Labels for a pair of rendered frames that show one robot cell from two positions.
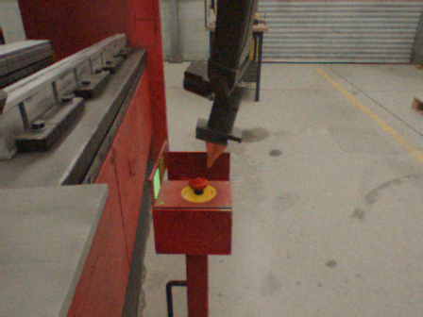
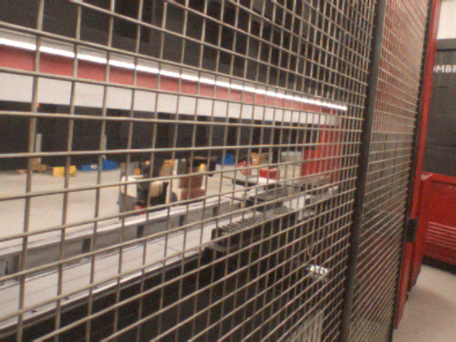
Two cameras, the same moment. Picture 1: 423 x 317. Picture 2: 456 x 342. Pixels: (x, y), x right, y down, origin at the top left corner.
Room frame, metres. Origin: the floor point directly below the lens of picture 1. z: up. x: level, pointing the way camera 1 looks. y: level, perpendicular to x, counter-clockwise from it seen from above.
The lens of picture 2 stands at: (1.80, 1.55, 1.36)
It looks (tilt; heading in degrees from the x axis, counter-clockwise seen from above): 3 degrees down; 217
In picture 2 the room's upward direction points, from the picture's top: 6 degrees clockwise
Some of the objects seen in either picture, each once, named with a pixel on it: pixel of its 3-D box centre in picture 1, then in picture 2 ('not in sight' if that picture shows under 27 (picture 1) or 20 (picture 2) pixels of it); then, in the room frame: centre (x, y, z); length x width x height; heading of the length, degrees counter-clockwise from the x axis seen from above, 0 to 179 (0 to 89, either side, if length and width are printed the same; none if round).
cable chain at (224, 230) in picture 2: not in sight; (260, 222); (0.83, 0.83, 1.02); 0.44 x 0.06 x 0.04; 6
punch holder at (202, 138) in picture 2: not in sight; (209, 135); (0.68, 0.41, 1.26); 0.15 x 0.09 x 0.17; 6
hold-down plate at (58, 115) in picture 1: (57, 120); not in sight; (0.72, 0.36, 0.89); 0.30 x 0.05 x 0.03; 6
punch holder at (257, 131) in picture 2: not in sight; (260, 135); (0.28, 0.37, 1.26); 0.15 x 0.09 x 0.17; 6
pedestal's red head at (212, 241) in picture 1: (195, 192); not in sight; (0.62, 0.04, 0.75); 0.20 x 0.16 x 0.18; 179
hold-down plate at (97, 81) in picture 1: (93, 83); not in sight; (1.12, 0.40, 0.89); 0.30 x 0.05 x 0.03; 6
